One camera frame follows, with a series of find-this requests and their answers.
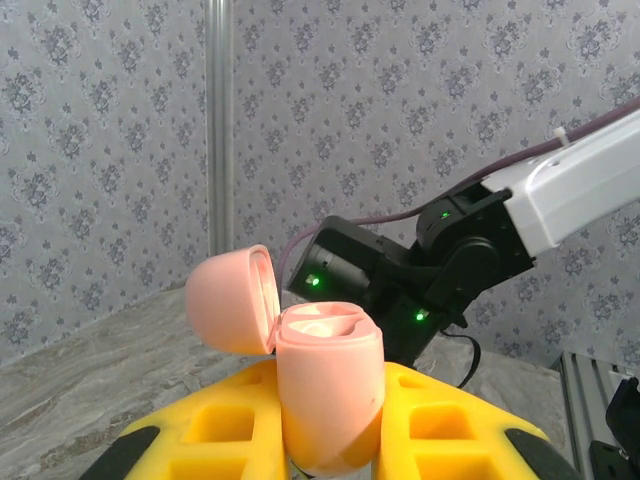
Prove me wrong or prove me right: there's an aluminium corner post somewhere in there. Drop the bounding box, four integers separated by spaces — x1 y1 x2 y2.
204 0 236 257

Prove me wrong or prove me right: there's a right gripper thin black cable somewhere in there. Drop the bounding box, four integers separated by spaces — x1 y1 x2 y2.
439 327 482 390

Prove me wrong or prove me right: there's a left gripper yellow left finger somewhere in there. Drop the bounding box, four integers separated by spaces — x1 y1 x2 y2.
79 360 292 480

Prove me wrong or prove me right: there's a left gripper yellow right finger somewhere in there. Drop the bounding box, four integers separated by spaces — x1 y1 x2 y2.
374 360 586 480

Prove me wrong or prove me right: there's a pink earbud charging case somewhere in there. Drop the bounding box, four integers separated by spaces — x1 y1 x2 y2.
183 243 387 479

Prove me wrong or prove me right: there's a wide aluminium base rail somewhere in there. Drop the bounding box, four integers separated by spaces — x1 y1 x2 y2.
557 349 640 480

